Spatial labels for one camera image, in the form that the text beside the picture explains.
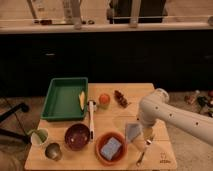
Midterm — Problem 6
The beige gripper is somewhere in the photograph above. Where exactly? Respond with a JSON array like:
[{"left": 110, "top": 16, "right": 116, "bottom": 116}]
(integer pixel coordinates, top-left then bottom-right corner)
[{"left": 133, "top": 127, "right": 154, "bottom": 151}]

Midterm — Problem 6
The grey blue towel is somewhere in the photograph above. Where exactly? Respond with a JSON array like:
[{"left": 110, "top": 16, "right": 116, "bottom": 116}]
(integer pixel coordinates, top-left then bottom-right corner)
[{"left": 125, "top": 123, "right": 141, "bottom": 143}]

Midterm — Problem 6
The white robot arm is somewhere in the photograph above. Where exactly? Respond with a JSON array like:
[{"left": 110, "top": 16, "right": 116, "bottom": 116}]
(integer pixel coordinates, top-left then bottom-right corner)
[{"left": 137, "top": 88, "right": 213, "bottom": 146}]

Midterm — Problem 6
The small metal cup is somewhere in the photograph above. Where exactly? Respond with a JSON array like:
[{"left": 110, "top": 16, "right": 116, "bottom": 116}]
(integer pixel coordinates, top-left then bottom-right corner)
[{"left": 45, "top": 143, "right": 62, "bottom": 161}]

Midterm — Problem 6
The silver fork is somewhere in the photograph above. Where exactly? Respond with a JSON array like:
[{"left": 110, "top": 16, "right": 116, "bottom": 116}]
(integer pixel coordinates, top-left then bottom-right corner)
[{"left": 136, "top": 136, "right": 154, "bottom": 167}]

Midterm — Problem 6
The orange terracotta bowl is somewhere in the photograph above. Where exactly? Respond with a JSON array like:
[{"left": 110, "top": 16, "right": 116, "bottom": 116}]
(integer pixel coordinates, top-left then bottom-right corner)
[{"left": 95, "top": 132, "right": 127, "bottom": 166}]

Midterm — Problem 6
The blue sponge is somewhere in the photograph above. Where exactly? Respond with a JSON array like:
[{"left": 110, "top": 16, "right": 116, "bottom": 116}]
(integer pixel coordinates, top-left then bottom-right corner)
[{"left": 100, "top": 137, "right": 121, "bottom": 160}]

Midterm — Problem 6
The brown pine cone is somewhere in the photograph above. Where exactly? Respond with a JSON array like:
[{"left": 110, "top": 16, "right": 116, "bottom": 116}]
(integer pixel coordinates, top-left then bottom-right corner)
[{"left": 114, "top": 90, "right": 128, "bottom": 108}]

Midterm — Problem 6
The orange ball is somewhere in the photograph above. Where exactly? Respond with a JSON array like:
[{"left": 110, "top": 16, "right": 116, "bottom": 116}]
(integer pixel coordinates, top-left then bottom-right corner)
[{"left": 99, "top": 93, "right": 110, "bottom": 106}]

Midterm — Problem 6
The purple bowl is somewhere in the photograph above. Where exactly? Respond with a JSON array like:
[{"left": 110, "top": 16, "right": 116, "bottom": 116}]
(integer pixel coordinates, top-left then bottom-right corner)
[{"left": 64, "top": 123, "right": 90, "bottom": 151}]

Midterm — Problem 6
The yellow banana piece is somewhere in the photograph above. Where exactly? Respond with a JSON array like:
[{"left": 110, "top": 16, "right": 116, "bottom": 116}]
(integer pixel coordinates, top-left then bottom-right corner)
[{"left": 79, "top": 91, "right": 85, "bottom": 110}]

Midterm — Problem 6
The green plastic tray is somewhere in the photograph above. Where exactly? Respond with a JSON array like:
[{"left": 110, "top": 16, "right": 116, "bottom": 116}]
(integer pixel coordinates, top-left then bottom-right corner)
[{"left": 41, "top": 77, "right": 88, "bottom": 121}]

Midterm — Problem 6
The white green mug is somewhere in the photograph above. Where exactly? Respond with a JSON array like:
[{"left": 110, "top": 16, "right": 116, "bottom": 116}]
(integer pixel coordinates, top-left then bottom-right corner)
[{"left": 28, "top": 129, "right": 48, "bottom": 147}]

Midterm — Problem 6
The black office chair base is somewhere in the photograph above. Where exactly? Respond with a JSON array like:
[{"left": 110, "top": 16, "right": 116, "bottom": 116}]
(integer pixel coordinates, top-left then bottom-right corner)
[{"left": 0, "top": 98, "right": 30, "bottom": 144}]

